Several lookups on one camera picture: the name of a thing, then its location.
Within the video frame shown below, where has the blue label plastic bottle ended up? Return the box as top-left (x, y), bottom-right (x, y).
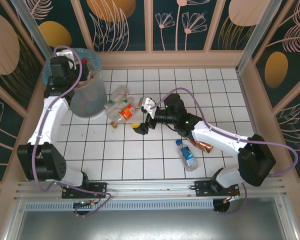
top-left (175, 139), bottom-right (199, 173)

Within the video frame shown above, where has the translucent grey waste bin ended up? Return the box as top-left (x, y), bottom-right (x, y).
top-left (41, 47), bottom-right (108, 118)

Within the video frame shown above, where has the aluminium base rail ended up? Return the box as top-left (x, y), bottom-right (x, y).
top-left (13, 176), bottom-right (290, 201)

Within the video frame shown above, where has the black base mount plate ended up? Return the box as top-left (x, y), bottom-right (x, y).
top-left (194, 180), bottom-right (241, 199)
top-left (61, 181), bottom-right (108, 200)

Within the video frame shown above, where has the aluminium frame post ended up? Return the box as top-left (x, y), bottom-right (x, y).
top-left (236, 0), bottom-right (283, 74)
top-left (9, 0), bottom-right (53, 60)

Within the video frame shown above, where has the brown coffee drink bottle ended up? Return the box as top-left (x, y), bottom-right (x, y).
top-left (187, 138), bottom-right (214, 155)

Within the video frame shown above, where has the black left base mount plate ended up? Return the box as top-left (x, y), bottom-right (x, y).
top-left (61, 181), bottom-right (108, 200)

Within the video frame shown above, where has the orange label plastic bottle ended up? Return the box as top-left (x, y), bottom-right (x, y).
top-left (110, 104), bottom-right (138, 130)

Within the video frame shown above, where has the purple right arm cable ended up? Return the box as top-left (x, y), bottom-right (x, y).
top-left (149, 87), bottom-right (299, 216)

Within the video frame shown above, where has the brushed metal plate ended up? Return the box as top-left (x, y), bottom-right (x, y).
top-left (14, 197), bottom-right (298, 240)

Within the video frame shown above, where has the crushed clear green-ring bottle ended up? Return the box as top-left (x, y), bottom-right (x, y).
top-left (104, 85), bottom-right (131, 110)

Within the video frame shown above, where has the grey slotted cable duct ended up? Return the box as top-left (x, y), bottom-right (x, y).
top-left (24, 199), bottom-right (215, 211)

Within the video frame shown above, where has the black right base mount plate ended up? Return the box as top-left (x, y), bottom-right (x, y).
top-left (194, 180), bottom-right (241, 199)

